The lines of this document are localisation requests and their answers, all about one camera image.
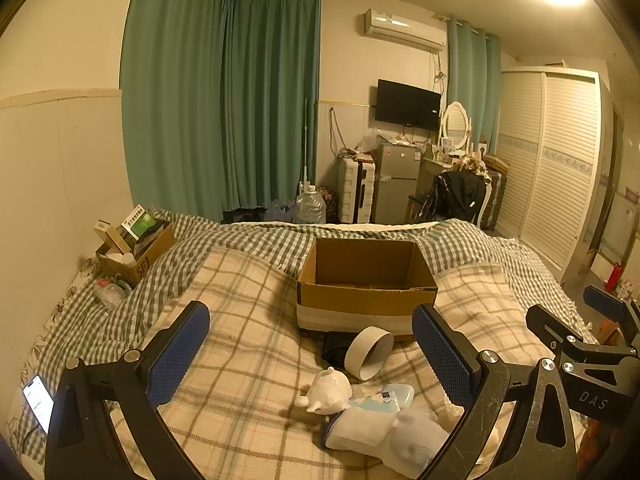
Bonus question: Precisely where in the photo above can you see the white suitcase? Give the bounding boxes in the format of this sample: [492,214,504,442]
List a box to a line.
[337,156,377,225]

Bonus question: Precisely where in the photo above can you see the black wall television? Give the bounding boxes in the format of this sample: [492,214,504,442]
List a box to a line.
[374,78,442,131]

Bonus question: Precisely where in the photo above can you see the white slatted wardrobe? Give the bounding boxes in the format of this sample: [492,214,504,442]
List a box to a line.
[492,65,602,284]

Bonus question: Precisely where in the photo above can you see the narrow green curtain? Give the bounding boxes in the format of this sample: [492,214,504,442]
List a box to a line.
[446,18,501,157]

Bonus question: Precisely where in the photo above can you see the wide green curtain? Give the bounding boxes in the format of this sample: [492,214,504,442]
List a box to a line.
[119,0,322,225]

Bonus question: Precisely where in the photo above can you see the small brown cardboard box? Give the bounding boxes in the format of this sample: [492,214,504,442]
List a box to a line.
[95,220,177,289]

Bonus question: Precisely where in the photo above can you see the white dressing table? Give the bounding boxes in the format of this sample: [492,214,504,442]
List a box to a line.
[417,152,472,202]

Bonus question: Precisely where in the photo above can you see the light blue wipes packet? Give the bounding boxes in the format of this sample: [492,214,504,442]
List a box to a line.
[349,382,415,414]

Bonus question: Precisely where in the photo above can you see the black cloth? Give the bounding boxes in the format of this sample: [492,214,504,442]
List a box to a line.
[321,331,366,372]

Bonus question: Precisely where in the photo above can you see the beige plaid blanket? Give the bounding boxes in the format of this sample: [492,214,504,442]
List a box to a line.
[107,246,587,480]

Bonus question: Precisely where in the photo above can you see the brown suitcase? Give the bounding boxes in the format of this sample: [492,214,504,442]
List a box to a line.
[482,167,509,231]

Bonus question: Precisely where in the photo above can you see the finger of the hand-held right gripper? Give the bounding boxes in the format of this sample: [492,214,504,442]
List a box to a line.
[583,284,640,347]
[526,303,601,362]

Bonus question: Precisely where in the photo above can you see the smartphone with lit screen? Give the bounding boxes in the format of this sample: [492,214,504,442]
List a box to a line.
[22,374,55,435]

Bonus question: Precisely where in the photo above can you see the grey small refrigerator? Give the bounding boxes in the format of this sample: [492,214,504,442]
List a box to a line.
[373,142,424,225]

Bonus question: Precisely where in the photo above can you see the large cardboard box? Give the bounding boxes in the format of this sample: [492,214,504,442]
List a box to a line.
[296,237,439,342]

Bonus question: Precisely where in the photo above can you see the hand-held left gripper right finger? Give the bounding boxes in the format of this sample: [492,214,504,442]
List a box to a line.
[412,303,582,480]

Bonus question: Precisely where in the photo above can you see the white oval mirror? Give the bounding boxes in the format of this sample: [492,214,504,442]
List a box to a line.
[439,101,473,155]

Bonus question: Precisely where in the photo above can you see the green and white carton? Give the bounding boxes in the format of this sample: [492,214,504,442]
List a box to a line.
[120,204,157,241]

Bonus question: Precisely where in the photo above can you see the white ceramic teapot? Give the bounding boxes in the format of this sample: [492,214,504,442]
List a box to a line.
[298,367,354,415]

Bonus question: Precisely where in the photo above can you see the clear plastic bag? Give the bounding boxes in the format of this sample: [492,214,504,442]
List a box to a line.
[92,276,133,309]

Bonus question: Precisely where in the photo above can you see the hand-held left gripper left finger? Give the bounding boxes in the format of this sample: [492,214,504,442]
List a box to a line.
[45,301,211,480]

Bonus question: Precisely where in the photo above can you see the black jacket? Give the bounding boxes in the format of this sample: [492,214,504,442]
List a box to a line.
[424,169,489,224]

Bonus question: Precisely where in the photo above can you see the green checkered bed sheet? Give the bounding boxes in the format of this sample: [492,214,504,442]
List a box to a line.
[9,206,597,467]

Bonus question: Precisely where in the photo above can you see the white air conditioner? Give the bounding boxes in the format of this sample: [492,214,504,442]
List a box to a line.
[363,8,447,53]

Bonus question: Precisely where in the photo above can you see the slim white and yellow carton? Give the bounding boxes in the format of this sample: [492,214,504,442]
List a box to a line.
[94,219,132,257]

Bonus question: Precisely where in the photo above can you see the red fire extinguisher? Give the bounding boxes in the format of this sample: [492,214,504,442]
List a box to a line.
[603,262,624,292]

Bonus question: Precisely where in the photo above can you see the white sock with blue trim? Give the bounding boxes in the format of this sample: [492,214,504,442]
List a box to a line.
[322,406,402,455]

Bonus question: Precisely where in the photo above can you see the white tape roll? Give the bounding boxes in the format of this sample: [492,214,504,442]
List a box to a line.
[344,326,396,380]

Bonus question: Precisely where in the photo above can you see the large clear water bottle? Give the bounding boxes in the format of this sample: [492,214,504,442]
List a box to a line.
[294,185,327,225]

